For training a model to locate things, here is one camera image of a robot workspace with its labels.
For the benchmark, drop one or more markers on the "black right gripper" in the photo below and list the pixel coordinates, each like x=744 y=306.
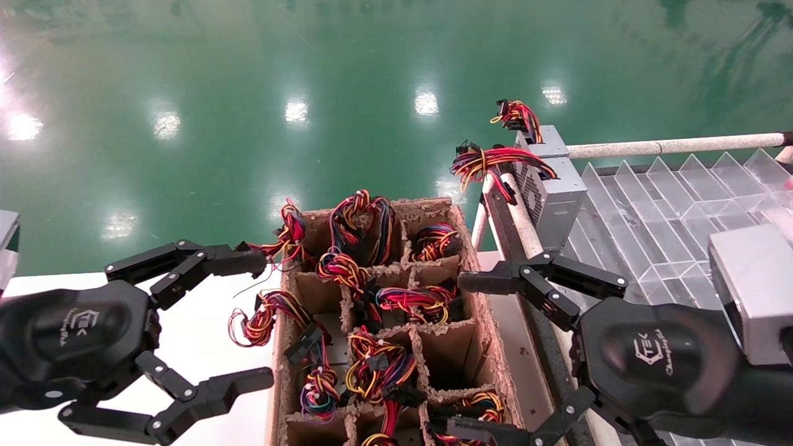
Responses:
x=660 y=359

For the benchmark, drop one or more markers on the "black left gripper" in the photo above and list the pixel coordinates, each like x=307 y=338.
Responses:
x=74 y=334

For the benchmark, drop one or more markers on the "brown cardboard divider box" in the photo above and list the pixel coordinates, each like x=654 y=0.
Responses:
x=446 y=353

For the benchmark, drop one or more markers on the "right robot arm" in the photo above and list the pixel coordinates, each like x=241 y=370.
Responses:
x=768 y=399

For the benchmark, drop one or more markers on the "short white rack pipe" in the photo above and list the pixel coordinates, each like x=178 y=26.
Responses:
x=787 y=155
x=482 y=223

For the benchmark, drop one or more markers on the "long white rack pipe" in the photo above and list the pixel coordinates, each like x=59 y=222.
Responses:
x=669 y=146
x=525 y=220

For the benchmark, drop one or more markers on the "transparent acrylic divider tray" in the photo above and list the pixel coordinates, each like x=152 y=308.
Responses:
x=657 y=210

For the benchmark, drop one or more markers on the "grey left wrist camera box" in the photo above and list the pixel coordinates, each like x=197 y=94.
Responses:
x=6 y=248

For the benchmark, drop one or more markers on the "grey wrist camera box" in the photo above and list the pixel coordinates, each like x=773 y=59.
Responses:
x=753 y=291
x=6 y=248

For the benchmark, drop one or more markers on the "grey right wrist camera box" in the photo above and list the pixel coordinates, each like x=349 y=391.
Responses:
x=753 y=291

